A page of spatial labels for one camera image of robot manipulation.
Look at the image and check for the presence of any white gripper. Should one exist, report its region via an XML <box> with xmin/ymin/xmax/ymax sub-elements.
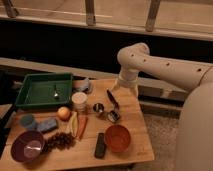
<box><xmin>112</xmin><ymin>70</ymin><xmax>138</xmax><ymax>97</ymax></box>

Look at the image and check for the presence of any orange bowl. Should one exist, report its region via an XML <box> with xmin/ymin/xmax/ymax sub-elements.
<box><xmin>104</xmin><ymin>125</ymin><xmax>131</xmax><ymax>153</ymax></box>

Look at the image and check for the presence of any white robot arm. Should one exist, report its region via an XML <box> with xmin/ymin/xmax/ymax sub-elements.
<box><xmin>113</xmin><ymin>43</ymin><xmax>213</xmax><ymax>171</ymax></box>

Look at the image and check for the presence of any metal measuring cup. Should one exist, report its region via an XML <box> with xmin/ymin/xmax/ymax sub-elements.
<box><xmin>107</xmin><ymin>110</ymin><xmax>121</xmax><ymax>123</ymax></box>

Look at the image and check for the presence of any small metal cup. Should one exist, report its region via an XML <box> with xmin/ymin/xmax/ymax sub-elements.
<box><xmin>93</xmin><ymin>103</ymin><xmax>104</xmax><ymax>115</ymax></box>

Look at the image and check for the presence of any grey blue cloth toy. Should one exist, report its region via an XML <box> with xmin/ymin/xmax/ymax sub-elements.
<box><xmin>74</xmin><ymin>78</ymin><xmax>92</xmax><ymax>94</ymax></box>

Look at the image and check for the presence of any white lidded jar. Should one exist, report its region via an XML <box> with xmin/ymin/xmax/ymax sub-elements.
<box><xmin>71</xmin><ymin>92</ymin><xmax>87</xmax><ymax>112</ymax></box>

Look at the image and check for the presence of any orange carrot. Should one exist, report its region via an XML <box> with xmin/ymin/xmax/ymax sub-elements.
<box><xmin>77</xmin><ymin>115</ymin><xmax>88</xmax><ymax>139</ymax></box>

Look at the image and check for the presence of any yellow banana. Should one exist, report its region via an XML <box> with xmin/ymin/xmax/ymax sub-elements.
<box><xmin>66</xmin><ymin>112</ymin><xmax>78</xmax><ymax>137</ymax></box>

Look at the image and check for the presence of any orange apple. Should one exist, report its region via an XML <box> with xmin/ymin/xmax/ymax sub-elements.
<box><xmin>57</xmin><ymin>107</ymin><xmax>71</xmax><ymax>121</ymax></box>

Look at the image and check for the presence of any black remote control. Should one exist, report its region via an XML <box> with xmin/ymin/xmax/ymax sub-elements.
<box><xmin>94</xmin><ymin>133</ymin><xmax>106</xmax><ymax>159</ymax></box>

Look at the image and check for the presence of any metal spoon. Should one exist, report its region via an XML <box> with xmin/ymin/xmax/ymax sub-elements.
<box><xmin>53</xmin><ymin>84</ymin><xmax>59</xmax><ymax>99</ymax></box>

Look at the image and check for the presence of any bunch of dark grapes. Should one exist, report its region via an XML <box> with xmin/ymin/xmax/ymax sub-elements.
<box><xmin>43</xmin><ymin>132</ymin><xmax>75</xmax><ymax>152</ymax></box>

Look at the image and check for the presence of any green plastic tray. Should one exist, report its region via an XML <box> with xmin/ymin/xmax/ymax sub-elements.
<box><xmin>15</xmin><ymin>73</ymin><xmax>73</xmax><ymax>110</ymax></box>

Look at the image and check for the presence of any blue sponge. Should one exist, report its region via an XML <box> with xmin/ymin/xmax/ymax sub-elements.
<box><xmin>37</xmin><ymin>118</ymin><xmax>58</xmax><ymax>133</ymax></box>

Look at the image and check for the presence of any purple bowl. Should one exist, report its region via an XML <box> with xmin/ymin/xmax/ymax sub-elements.
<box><xmin>10</xmin><ymin>130</ymin><xmax>45</xmax><ymax>163</ymax></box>

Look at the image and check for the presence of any black handled tool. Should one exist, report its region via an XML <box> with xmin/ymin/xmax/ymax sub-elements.
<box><xmin>107</xmin><ymin>89</ymin><xmax>119</xmax><ymax>110</ymax></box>

